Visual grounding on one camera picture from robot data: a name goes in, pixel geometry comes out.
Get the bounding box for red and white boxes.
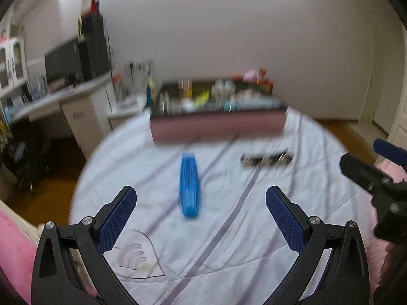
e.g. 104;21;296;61
80;0;100;17

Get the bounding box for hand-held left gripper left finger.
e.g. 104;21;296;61
30;185;138;305

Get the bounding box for bottle with orange cap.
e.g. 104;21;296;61
113;73;127;103

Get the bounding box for pink quilt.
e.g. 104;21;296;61
366;160;407;305

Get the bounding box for black computer tower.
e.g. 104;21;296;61
77;35;111;80

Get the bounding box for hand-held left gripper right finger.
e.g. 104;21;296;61
265;186;371;305

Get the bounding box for wall socket with plugs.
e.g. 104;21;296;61
123;59;154;77

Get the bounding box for white desk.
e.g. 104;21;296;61
0;73;113;124

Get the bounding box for pink and black storage box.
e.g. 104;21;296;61
149;80;289;147

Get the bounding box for black office chair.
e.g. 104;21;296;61
2;124;53;196

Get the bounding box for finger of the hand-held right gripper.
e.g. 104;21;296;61
373;138;407;168
339;152;394;195

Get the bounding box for white drawer unit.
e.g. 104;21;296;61
60;84;115;161

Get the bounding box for blue plastic case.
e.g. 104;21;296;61
179;152;202;220

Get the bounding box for pink fleece blanket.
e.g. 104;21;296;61
0;208;40;305

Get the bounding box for white glass door cabinet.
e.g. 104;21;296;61
0;36;27;90

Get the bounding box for yellow snack bag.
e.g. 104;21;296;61
146;75;158;108

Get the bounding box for black computer monitor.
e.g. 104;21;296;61
44;36;81;84

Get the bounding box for white nightstand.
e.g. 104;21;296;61
107;98;152;131

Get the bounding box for black speaker box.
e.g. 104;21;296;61
78;13;104;39

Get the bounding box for white striped bedspread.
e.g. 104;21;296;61
68;107;380;305

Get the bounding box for yellow and black garment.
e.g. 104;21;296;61
0;117;12;149

